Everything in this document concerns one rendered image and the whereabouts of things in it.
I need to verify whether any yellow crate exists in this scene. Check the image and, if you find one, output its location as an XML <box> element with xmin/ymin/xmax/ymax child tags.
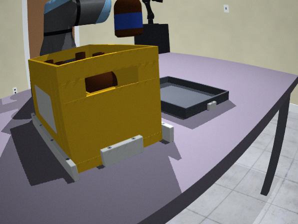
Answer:
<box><xmin>28</xmin><ymin>44</ymin><xmax>163</xmax><ymax>173</ymax></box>

